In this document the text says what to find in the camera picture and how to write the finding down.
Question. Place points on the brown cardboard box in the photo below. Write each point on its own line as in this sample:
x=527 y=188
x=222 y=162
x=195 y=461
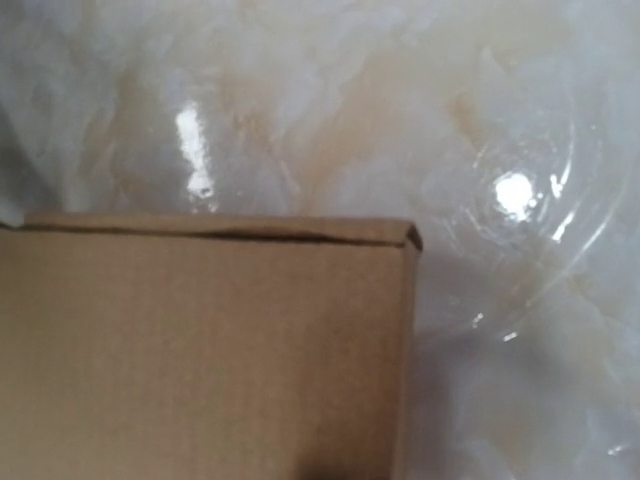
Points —
x=206 y=347

